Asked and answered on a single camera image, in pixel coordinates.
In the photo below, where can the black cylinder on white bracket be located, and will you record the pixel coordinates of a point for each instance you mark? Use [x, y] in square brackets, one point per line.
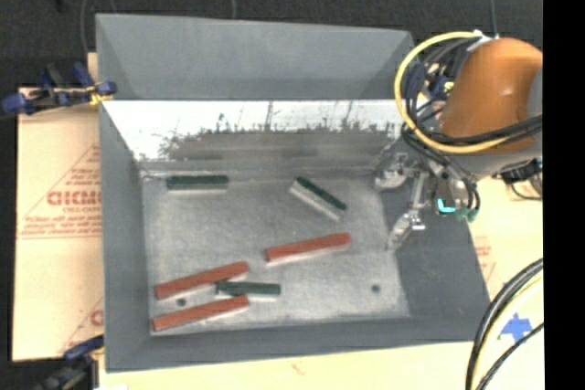
[520, 172]

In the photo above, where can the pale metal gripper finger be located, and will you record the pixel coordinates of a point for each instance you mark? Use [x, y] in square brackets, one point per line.
[417, 224]
[400, 226]

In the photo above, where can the dark green flat block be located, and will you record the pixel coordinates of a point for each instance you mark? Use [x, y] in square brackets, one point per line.
[320, 195]
[196, 182]
[249, 288]

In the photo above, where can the grey metal bin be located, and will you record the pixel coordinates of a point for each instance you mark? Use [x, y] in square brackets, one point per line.
[256, 219]

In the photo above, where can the brown cardboard board red print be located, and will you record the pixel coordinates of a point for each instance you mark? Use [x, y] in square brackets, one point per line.
[55, 242]

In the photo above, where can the red-brown flat block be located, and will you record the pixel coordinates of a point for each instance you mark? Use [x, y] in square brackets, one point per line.
[198, 313]
[308, 247]
[201, 279]

